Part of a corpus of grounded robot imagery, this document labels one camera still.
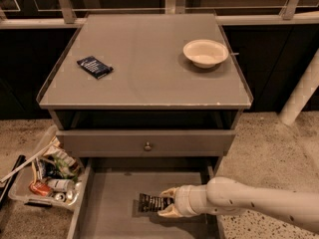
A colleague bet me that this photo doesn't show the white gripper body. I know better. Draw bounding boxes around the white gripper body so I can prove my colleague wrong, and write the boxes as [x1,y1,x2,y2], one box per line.
[174,185,208,217]

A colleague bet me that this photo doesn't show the white can in bin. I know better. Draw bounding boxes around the white can in bin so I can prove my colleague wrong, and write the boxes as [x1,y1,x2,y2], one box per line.
[47,179,75,192]

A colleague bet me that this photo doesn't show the clear plastic bin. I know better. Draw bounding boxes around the clear plastic bin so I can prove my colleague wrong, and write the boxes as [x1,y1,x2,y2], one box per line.
[9,125,83,210]

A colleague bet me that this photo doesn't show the metal window railing frame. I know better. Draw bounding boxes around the metal window railing frame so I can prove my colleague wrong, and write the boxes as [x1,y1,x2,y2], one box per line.
[0,0,319,29]

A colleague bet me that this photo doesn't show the orange snack packet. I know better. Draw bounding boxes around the orange snack packet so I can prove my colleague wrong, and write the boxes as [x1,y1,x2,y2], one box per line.
[29,181,53,197]

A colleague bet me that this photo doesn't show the open grey middle drawer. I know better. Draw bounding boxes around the open grey middle drawer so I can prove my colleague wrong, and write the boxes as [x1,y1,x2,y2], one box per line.
[67,157,224,239]

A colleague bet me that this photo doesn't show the black rxbar chocolate wrapper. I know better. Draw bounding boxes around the black rxbar chocolate wrapper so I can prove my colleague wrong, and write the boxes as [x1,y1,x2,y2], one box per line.
[138,193,173,212]

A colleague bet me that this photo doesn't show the white paper bowl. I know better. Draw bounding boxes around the white paper bowl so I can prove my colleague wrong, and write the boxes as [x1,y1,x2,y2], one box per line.
[183,39,229,69]

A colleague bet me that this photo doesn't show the grey top drawer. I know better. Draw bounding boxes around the grey top drawer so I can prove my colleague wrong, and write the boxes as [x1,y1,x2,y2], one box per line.
[57,129,235,157]

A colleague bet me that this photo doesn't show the blue snack bar wrapper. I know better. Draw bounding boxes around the blue snack bar wrapper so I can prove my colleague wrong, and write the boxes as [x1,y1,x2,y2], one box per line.
[77,56,114,80]

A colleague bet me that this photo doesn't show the round metal drawer knob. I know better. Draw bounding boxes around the round metal drawer knob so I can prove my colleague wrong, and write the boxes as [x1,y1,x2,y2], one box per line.
[144,141,153,151]

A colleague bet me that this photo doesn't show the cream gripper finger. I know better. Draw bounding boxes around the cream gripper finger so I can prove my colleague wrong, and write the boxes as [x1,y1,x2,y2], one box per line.
[159,187,177,198]
[158,204,181,218]

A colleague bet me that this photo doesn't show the green white snack bag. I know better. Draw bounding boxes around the green white snack bag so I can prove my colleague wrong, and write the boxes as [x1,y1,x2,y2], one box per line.
[47,146,80,179]

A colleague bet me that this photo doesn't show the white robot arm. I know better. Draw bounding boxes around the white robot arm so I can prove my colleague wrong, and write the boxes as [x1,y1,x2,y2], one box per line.
[158,176,319,234]

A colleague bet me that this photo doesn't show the grey drawer cabinet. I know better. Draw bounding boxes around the grey drawer cabinet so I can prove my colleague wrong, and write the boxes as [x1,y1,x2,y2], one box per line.
[36,13,254,166]

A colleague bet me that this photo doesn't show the white diagonal post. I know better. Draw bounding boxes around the white diagonal post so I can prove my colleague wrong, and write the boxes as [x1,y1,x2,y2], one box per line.
[279,49,319,125]

